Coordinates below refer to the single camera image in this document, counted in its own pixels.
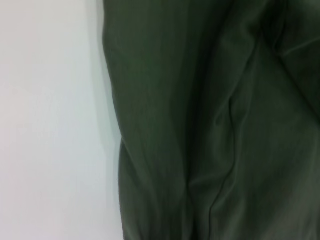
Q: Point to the dark green FREE t-shirt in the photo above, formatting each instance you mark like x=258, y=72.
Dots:
x=200, y=112

